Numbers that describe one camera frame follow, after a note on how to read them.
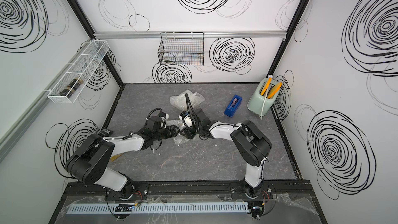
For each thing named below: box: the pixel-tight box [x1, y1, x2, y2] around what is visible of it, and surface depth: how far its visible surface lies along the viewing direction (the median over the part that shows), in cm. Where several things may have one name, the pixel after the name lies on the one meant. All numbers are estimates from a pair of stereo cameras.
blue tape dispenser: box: [223, 94, 243, 118], surface depth 104 cm
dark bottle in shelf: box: [59, 77, 83, 99], surface depth 69 cm
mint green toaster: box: [247, 77, 280, 117], surface depth 95 cm
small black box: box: [100, 128, 111, 137], surface depth 93 cm
